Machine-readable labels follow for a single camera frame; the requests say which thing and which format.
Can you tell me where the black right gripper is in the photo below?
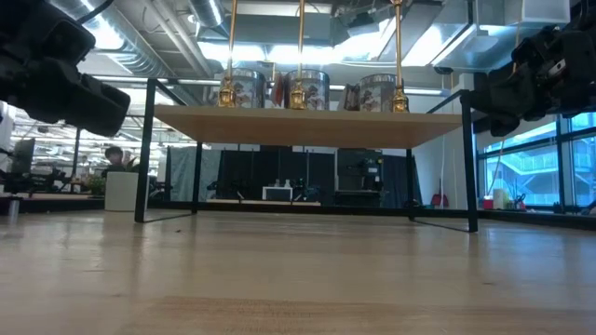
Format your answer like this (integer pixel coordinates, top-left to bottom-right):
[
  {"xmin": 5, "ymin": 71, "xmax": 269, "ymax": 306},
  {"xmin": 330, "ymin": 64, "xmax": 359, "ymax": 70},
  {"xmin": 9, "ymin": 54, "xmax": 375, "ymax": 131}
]
[{"xmin": 467, "ymin": 22, "xmax": 596, "ymax": 140}]

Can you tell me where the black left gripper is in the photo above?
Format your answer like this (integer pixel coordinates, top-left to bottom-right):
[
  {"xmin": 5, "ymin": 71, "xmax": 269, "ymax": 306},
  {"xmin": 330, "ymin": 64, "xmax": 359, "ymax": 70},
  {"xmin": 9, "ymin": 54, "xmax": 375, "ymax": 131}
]
[{"xmin": 0, "ymin": 0, "xmax": 132, "ymax": 139}]

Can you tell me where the brass candlestick holder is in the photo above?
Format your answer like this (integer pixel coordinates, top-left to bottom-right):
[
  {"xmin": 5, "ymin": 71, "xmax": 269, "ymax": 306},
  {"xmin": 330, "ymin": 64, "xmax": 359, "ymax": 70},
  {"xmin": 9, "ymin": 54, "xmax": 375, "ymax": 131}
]
[
  {"xmin": 289, "ymin": 0, "xmax": 310, "ymax": 112},
  {"xmin": 216, "ymin": 0, "xmax": 239, "ymax": 109},
  {"xmin": 389, "ymin": 0, "xmax": 412, "ymax": 114}
]

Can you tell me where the orange book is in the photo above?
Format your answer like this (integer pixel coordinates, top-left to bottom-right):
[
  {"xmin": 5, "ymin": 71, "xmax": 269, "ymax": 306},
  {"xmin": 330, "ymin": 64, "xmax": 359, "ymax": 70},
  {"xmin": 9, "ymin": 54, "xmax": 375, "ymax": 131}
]
[{"xmin": 272, "ymin": 72, "xmax": 287, "ymax": 109}]

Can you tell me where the person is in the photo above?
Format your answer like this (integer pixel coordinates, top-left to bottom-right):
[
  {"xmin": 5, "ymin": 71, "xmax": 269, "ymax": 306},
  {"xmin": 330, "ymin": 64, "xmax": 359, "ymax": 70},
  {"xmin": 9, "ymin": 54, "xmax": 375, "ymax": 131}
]
[{"xmin": 102, "ymin": 145, "xmax": 127, "ymax": 181}]

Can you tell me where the dark framed window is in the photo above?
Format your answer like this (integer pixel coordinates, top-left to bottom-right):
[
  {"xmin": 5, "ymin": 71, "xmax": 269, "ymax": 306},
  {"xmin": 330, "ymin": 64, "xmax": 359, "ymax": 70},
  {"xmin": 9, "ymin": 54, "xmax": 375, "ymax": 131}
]
[{"xmin": 474, "ymin": 111, "xmax": 596, "ymax": 210}]

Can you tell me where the small plant in white pot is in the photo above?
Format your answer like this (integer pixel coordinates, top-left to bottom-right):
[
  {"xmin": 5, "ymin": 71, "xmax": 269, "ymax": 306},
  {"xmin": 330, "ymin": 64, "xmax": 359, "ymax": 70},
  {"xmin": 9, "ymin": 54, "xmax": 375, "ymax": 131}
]
[{"xmin": 103, "ymin": 157, "xmax": 142, "ymax": 213}]

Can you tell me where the black background monitor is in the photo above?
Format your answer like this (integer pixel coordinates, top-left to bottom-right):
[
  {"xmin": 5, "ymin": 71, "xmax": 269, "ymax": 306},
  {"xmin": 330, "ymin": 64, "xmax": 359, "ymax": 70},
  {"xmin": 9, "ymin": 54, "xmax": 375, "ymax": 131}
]
[{"xmin": 11, "ymin": 138, "xmax": 36, "ymax": 176}]

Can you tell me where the white bottle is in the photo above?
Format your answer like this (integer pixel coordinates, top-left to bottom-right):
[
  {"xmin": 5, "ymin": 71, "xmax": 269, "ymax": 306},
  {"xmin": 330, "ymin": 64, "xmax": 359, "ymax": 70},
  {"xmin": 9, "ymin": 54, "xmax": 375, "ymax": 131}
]
[{"xmin": 492, "ymin": 187, "xmax": 510, "ymax": 211}]

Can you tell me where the black partition panel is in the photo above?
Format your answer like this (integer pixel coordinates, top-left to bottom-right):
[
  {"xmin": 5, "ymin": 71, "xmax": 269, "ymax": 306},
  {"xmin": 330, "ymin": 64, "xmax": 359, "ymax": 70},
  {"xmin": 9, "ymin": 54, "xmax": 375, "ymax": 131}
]
[{"xmin": 216, "ymin": 148, "xmax": 337, "ymax": 204}]

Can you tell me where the black background machine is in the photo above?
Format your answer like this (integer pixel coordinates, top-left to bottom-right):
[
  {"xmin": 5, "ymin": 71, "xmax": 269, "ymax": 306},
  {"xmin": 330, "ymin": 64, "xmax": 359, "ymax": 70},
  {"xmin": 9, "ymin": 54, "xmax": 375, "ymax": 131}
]
[{"xmin": 335, "ymin": 147, "xmax": 385, "ymax": 207}]

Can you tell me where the white box monitor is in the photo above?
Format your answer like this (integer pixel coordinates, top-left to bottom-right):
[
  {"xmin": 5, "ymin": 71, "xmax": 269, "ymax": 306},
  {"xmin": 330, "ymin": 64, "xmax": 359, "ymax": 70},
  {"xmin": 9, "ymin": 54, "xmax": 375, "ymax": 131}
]
[{"xmin": 262, "ymin": 185, "xmax": 293, "ymax": 202}]

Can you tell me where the grey ceiling box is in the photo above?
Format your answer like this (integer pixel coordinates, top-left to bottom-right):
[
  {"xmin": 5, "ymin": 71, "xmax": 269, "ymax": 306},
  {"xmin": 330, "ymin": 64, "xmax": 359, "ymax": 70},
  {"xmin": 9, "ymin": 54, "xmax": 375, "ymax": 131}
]
[{"xmin": 301, "ymin": 12, "xmax": 333, "ymax": 41}]

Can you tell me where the wooden shelf with black legs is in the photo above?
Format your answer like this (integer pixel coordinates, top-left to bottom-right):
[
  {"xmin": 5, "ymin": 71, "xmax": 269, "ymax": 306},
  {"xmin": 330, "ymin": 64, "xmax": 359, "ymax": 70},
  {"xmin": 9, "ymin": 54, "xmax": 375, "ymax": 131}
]
[{"xmin": 133, "ymin": 77, "xmax": 480, "ymax": 234}]

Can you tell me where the silver rectangular ceiling duct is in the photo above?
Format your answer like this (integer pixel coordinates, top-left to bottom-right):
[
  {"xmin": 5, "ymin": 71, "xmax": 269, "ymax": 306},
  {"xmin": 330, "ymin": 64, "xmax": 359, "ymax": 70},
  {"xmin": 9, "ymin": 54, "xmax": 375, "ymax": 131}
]
[
  {"xmin": 430, "ymin": 0, "xmax": 572, "ymax": 74},
  {"xmin": 334, "ymin": 0, "xmax": 443, "ymax": 66}
]

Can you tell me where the silver spiral ceiling duct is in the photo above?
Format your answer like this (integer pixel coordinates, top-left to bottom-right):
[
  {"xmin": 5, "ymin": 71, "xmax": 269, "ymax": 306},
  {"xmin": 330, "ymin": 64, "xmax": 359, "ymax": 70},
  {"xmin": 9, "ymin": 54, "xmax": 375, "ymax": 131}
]
[
  {"xmin": 187, "ymin": 0, "xmax": 230, "ymax": 30},
  {"xmin": 46, "ymin": 0, "xmax": 181, "ymax": 79}
]

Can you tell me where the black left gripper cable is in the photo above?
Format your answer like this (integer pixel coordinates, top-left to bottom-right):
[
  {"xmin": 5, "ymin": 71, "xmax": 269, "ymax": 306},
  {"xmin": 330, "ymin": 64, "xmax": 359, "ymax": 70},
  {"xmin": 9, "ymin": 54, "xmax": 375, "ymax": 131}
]
[{"xmin": 77, "ymin": 0, "xmax": 115, "ymax": 24}]

